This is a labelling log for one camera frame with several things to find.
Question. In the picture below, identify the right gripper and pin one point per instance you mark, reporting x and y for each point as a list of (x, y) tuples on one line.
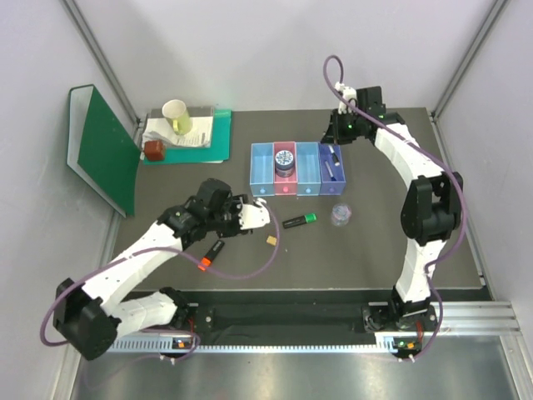
[(333, 135)]

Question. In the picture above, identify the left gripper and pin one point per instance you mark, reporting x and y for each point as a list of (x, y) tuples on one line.
[(242, 214)]

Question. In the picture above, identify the white blue marker pen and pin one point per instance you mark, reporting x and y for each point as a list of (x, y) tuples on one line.
[(330, 172)]

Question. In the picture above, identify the purple drawer box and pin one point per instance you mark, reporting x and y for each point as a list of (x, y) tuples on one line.
[(328, 187)]

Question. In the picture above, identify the pink drawer box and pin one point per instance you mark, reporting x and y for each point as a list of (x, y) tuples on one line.
[(285, 185)]

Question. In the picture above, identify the orange black highlighter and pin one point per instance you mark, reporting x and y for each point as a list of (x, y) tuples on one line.
[(211, 255)]

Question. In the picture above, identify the blue round lidded jar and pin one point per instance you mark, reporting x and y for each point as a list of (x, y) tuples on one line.
[(284, 162)]

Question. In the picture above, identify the white black marker pen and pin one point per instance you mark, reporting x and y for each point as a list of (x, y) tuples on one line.
[(334, 157)]

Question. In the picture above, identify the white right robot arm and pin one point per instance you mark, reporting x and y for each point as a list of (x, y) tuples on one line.
[(431, 211)]

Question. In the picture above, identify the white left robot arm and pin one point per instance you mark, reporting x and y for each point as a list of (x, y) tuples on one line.
[(93, 313)]

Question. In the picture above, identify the small tan eraser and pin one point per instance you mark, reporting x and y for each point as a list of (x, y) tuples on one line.
[(272, 240)]

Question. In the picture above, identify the green black highlighter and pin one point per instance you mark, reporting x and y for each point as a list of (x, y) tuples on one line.
[(300, 220)]

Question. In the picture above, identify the clear plastic pin jar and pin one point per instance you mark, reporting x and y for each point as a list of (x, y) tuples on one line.
[(340, 214)]

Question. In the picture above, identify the teal green notebook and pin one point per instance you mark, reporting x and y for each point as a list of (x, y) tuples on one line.
[(208, 142)]

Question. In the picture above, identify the dark red cube box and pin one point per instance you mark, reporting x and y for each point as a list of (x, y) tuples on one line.
[(154, 150)]

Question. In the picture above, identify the cream yellow mug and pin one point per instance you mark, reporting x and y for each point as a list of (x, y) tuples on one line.
[(176, 113)]

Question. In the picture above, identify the green binder folder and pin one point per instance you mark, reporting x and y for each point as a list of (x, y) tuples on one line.
[(100, 150)]

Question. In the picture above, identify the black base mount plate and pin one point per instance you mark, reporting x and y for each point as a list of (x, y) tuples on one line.
[(353, 317)]

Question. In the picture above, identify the grey slotted cable duct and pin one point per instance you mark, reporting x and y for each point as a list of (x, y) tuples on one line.
[(167, 343)]

